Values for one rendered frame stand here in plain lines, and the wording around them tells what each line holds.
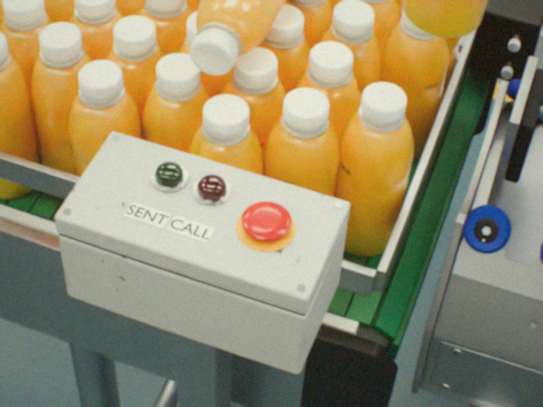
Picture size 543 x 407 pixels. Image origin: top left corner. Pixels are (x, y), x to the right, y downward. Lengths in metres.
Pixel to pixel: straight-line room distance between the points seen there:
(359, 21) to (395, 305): 0.27
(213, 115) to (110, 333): 0.32
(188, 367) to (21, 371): 1.13
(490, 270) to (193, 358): 0.29
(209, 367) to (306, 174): 0.19
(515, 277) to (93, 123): 0.41
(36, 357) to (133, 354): 0.94
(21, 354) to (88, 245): 1.27
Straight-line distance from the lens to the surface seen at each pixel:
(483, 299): 1.04
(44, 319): 1.16
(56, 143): 1.03
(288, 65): 1.00
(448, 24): 0.85
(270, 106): 0.95
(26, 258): 1.08
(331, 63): 0.95
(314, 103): 0.91
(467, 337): 1.07
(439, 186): 1.12
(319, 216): 0.80
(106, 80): 0.93
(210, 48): 0.90
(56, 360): 2.05
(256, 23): 0.92
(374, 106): 0.91
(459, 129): 1.18
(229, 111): 0.90
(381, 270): 0.93
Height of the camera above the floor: 1.70
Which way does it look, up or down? 48 degrees down
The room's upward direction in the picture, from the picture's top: 3 degrees clockwise
